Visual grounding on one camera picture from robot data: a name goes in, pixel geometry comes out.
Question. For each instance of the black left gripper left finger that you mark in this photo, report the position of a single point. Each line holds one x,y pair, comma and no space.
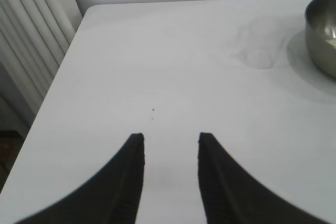
113,190

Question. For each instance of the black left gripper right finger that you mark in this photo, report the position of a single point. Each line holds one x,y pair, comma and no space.
228,192

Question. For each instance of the white ribbed panel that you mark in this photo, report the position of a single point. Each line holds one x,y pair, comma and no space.
29,37

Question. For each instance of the stainless steel mixing bowl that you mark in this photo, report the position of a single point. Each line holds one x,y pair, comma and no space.
321,32

